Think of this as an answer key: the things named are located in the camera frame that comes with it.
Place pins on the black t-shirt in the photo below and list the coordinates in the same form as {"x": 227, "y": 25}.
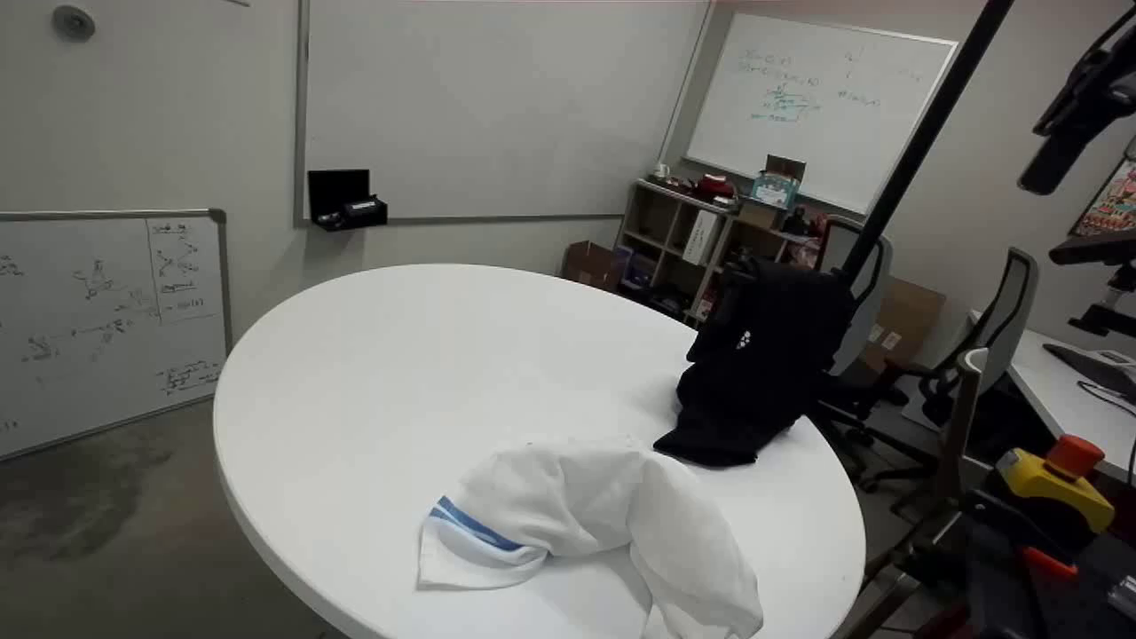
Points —
{"x": 758, "y": 356}

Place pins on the small brown cardboard box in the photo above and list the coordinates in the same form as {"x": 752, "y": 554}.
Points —
{"x": 589, "y": 264}

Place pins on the open wooden shelf unit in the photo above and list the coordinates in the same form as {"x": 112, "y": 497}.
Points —
{"x": 678, "y": 244}

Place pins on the white towel with blue stripe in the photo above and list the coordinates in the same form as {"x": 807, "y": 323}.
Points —
{"x": 590, "y": 501}

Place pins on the red item on shelf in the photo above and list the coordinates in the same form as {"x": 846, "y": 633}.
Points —
{"x": 717, "y": 186}

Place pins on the teal box on shelf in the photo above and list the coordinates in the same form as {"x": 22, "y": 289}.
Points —
{"x": 776, "y": 193}

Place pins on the black eraser box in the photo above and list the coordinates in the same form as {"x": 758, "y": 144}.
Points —
{"x": 341, "y": 198}

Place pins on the large brown cardboard box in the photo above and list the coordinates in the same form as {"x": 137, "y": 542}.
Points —
{"x": 911, "y": 322}

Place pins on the black metal pole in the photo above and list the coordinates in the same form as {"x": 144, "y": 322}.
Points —
{"x": 935, "y": 129}

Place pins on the black mesh office chair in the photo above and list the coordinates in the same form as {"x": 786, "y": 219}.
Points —
{"x": 1008, "y": 315}

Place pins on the leaning whiteboard with black scribbles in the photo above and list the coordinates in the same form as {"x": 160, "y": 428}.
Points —
{"x": 110, "y": 322}

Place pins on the white side desk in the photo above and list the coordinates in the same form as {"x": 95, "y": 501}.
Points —
{"x": 1067, "y": 394}

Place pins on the yellow red emergency stop button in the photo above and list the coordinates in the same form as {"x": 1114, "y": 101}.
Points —
{"x": 1051, "y": 482}

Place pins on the red framed picture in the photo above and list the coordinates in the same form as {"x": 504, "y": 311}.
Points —
{"x": 1114, "y": 201}

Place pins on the large blank wall whiteboard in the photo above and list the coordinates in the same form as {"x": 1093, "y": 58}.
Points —
{"x": 500, "y": 108}

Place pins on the wall whiteboard with green writing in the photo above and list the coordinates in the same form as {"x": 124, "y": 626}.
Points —
{"x": 828, "y": 108}

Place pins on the grey metal post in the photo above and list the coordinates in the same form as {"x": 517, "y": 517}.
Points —
{"x": 959, "y": 413}

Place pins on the black clamp bracket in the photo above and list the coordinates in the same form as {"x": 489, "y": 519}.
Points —
{"x": 1106, "y": 279}

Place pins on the black blurry equipment mount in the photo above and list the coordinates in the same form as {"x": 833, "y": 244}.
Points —
{"x": 1079, "y": 108}

